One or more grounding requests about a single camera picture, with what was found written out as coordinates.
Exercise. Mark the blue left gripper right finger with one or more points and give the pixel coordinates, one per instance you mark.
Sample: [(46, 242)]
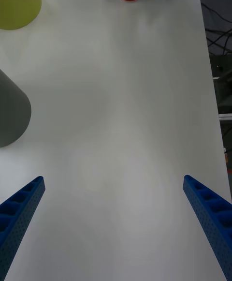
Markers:
[(207, 211)]

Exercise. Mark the grey plastic bin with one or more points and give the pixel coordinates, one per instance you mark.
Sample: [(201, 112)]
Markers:
[(12, 111)]

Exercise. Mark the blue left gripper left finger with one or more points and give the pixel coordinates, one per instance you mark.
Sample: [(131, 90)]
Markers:
[(21, 213)]

